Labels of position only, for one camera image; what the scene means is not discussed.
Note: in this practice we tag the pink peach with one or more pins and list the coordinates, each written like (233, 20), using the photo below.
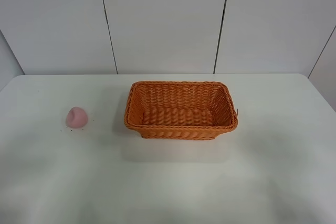
(76, 118)

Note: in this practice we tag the orange woven basket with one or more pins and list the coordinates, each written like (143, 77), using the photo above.
(180, 110)

